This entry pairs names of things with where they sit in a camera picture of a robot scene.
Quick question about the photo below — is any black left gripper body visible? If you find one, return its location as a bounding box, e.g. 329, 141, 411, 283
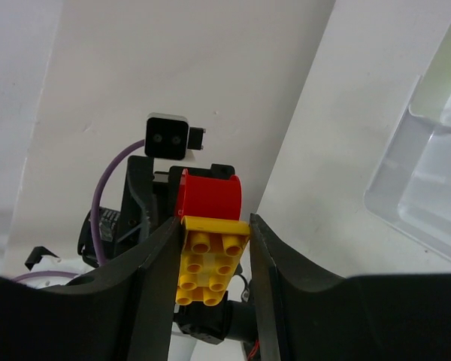
77, 154, 260, 345

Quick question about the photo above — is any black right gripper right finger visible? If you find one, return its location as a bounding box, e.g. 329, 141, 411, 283
250, 214, 451, 360

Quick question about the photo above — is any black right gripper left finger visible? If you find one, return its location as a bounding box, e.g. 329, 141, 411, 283
0, 218, 182, 360

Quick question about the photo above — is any red oval brick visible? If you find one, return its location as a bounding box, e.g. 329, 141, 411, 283
174, 170, 242, 220

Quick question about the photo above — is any white divided plastic tray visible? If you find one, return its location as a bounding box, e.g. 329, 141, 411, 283
364, 23, 451, 262

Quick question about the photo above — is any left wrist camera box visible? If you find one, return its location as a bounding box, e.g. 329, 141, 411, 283
144, 113, 206, 161

